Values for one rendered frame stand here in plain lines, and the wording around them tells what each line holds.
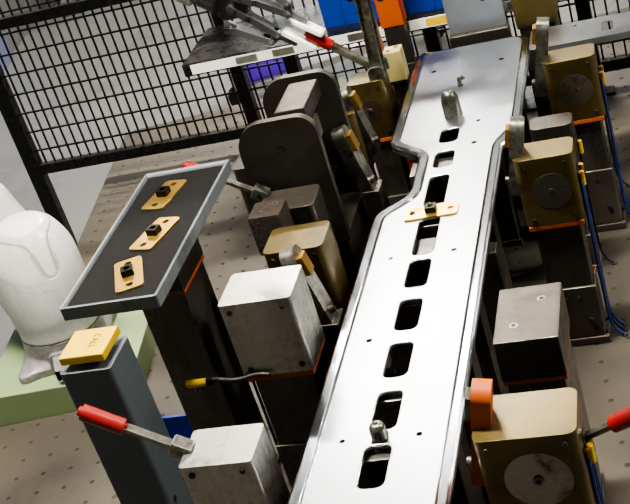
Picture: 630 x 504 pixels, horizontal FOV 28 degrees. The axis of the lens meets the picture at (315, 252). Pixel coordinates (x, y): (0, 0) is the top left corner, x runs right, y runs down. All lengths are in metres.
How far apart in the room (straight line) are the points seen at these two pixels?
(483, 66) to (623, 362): 0.67
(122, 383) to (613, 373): 0.81
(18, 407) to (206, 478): 0.96
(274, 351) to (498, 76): 0.87
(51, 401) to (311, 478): 0.96
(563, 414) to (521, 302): 0.28
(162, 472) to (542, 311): 0.52
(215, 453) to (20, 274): 0.90
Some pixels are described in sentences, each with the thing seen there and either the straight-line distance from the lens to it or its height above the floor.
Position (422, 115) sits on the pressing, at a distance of 2.24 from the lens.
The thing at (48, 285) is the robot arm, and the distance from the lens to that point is 2.27.
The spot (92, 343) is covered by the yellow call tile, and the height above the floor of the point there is 1.16.
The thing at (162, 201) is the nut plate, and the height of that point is 1.16.
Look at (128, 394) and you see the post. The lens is 1.56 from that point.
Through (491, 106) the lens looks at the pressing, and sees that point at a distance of 2.21.
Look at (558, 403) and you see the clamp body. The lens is 1.36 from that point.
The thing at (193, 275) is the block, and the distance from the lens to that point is 1.77.
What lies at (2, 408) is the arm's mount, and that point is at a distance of 2.37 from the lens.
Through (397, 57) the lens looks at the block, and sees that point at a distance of 2.39.
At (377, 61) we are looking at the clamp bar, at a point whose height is 1.08.
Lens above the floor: 1.89
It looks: 28 degrees down
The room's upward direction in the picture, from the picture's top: 18 degrees counter-clockwise
